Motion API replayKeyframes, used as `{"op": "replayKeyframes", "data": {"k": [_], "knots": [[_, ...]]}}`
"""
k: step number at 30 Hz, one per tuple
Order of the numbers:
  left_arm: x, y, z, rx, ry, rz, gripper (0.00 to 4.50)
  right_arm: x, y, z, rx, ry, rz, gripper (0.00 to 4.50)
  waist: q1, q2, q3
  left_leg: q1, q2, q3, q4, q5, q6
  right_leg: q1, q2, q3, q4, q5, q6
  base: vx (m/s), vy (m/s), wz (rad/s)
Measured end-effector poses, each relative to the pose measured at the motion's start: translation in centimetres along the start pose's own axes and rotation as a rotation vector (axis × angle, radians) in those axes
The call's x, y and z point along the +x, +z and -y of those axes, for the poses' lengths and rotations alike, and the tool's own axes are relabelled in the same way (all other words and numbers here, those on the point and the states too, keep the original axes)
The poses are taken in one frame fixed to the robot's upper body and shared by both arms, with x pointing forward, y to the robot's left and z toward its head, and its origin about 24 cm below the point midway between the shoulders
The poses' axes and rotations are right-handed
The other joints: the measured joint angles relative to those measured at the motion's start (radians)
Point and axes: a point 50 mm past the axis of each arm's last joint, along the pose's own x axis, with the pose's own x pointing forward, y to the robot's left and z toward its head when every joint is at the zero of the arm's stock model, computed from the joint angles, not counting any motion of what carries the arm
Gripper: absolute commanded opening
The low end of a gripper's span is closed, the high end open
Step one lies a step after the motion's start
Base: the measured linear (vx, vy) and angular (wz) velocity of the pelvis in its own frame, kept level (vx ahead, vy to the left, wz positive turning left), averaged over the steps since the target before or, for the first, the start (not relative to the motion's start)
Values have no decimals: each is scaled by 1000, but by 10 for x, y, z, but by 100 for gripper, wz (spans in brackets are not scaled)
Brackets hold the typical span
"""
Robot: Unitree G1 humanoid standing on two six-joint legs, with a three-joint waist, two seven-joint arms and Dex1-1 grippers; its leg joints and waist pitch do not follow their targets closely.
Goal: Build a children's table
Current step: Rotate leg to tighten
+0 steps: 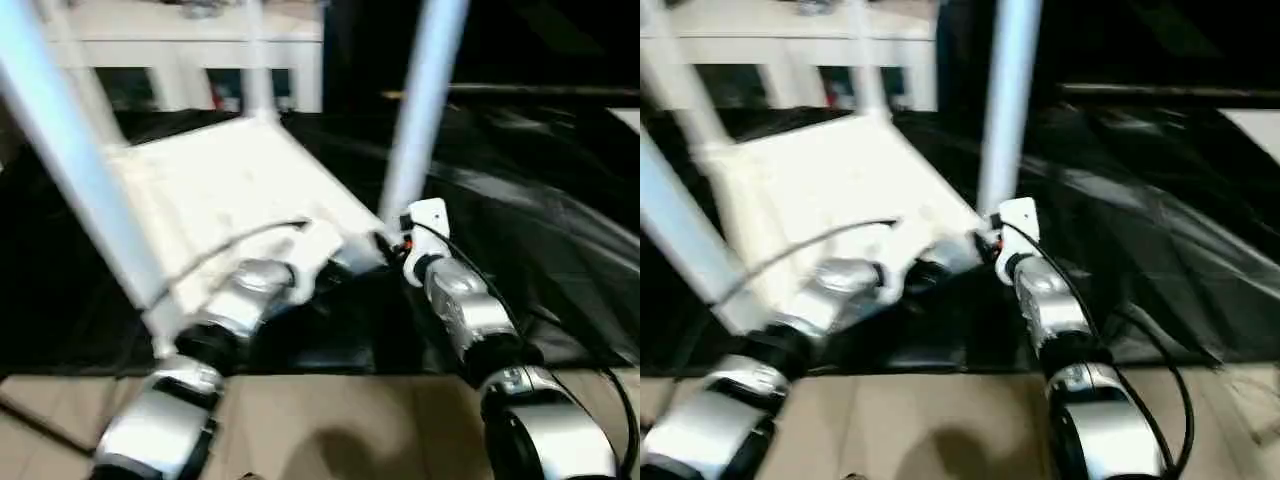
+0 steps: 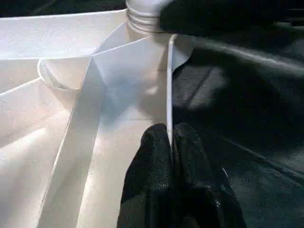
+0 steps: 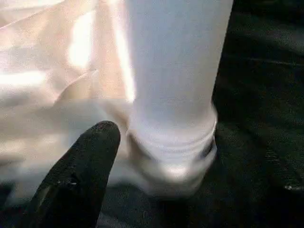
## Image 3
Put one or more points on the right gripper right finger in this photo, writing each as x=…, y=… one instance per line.
x=256, y=190

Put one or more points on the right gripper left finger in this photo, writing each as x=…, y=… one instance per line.
x=76, y=180

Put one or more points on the white plastic table top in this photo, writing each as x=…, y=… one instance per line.
x=47, y=71

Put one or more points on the white plastic table leg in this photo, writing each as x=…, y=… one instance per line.
x=175, y=71

